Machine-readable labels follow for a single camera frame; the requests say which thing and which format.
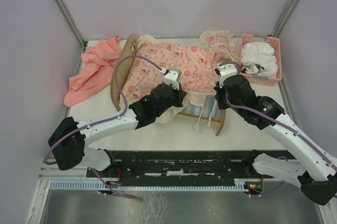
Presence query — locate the wooden striped pet bed frame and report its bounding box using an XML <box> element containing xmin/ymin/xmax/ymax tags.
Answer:
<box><xmin>111</xmin><ymin>33</ymin><xmax>225</xmax><ymax>136</ymax></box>

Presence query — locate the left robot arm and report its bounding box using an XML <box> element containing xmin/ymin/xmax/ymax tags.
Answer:
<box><xmin>48</xmin><ymin>84</ymin><xmax>186</xmax><ymax>177</ymax></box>

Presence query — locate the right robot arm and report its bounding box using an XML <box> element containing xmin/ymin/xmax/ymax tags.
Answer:
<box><xmin>214</xmin><ymin>75</ymin><xmax>336</xmax><ymax>206</ymax></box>

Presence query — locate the pink plastic basket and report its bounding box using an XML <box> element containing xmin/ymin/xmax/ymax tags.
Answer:
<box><xmin>240</xmin><ymin>34</ymin><xmax>282</xmax><ymax>86</ymax></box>

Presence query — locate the white cloth in basket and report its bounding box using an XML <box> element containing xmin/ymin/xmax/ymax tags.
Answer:
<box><xmin>241</xmin><ymin>42</ymin><xmax>279</xmax><ymax>78</ymax></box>

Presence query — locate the small pink frilled pillow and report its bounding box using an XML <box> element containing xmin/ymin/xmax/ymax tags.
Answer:
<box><xmin>199</xmin><ymin>30</ymin><xmax>239</xmax><ymax>63</ymax></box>

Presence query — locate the salmon pink cloth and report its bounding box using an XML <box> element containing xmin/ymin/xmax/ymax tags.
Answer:
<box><xmin>64</xmin><ymin>36</ymin><xmax>122</xmax><ymax>107</ymax></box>

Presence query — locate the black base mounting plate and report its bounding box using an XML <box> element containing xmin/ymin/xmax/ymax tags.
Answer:
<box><xmin>100</xmin><ymin>150</ymin><xmax>262</xmax><ymax>186</ymax></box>

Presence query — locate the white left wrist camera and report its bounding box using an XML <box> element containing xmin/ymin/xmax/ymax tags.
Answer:
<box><xmin>161</xmin><ymin>68</ymin><xmax>182</xmax><ymax>90</ymax></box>

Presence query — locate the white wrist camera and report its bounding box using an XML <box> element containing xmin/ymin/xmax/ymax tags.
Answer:
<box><xmin>215</xmin><ymin>62</ymin><xmax>240</xmax><ymax>82</ymax></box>
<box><xmin>161</xmin><ymin>68</ymin><xmax>182</xmax><ymax>90</ymax></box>

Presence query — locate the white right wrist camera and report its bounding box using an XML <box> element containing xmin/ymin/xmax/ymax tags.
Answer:
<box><xmin>215</xmin><ymin>62</ymin><xmax>240</xmax><ymax>82</ymax></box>

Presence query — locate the right aluminium frame post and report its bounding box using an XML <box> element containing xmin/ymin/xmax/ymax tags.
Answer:
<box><xmin>272</xmin><ymin>0</ymin><xmax>301</xmax><ymax>37</ymax></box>

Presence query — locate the aluminium frame post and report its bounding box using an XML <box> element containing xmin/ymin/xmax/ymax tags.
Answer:
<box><xmin>272</xmin><ymin>0</ymin><xmax>301</xmax><ymax>37</ymax></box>
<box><xmin>53</xmin><ymin>0</ymin><xmax>87</xmax><ymax>49</ymax></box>

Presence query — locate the white slotted cable duct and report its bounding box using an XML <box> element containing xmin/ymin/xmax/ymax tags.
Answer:
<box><xmin>49</xmin><ymin>179</ymin><xmax>259</xmax><ymax>192</ymax></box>

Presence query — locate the left aluminium frame post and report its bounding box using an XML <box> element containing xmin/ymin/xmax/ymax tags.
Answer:
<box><xmin>53</xmin><ymin>0</ymin><xmax>87</xmax><ymax>49</ymax></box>

